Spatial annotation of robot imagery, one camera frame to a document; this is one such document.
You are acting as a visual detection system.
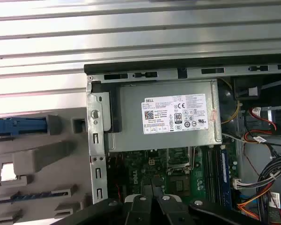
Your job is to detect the green motherboard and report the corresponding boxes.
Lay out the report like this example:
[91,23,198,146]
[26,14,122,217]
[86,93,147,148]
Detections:
[107,140,239,211]

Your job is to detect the grey parts rack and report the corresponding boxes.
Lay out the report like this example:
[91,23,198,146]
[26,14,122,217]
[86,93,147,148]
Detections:
[0,114,94,225]

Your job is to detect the metal socket cover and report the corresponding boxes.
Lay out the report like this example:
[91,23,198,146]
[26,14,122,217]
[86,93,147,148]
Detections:
[166,145,193,166]

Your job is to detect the orange wires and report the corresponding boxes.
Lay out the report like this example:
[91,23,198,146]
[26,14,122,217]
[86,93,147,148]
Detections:
[236,196,270,222]

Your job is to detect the red wire with white label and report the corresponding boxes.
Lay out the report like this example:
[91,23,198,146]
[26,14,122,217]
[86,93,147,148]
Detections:
[248,106,277,135]

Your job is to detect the grey power supply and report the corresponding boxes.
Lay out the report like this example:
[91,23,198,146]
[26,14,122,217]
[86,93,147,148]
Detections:
[109,79,223,152]

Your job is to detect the black PC case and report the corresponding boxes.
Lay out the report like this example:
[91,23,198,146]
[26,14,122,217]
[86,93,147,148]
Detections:
[83,56,281,225]

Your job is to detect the yellow wires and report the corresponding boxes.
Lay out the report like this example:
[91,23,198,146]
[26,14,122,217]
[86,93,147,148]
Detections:
[219,78,243,125]

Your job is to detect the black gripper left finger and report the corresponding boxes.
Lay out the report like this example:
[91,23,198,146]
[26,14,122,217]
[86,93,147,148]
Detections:
[71,179,155,225]

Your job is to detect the square brass chipset chip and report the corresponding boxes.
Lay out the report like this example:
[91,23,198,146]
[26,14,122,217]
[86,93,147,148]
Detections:
[170,175,192,196]

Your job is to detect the blue installed RAM stick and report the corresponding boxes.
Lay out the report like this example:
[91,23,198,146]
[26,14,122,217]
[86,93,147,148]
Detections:
[221,150,233,210]

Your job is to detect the silver CPU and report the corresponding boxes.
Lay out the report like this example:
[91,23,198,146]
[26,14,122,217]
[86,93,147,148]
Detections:
[0,161,16,182]

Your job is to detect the loose blue RAM stick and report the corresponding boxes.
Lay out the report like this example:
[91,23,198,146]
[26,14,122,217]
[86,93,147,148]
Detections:
[0,191,72,204]

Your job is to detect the hard disk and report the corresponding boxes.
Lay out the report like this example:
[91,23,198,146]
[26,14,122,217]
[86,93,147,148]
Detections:
[0,116,49,136]

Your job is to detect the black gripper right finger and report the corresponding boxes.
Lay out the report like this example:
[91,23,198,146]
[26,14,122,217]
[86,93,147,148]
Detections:
[154,180,260,225]

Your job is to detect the black RAM slot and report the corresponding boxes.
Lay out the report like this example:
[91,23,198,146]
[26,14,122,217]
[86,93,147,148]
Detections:
[205,147,222,204]

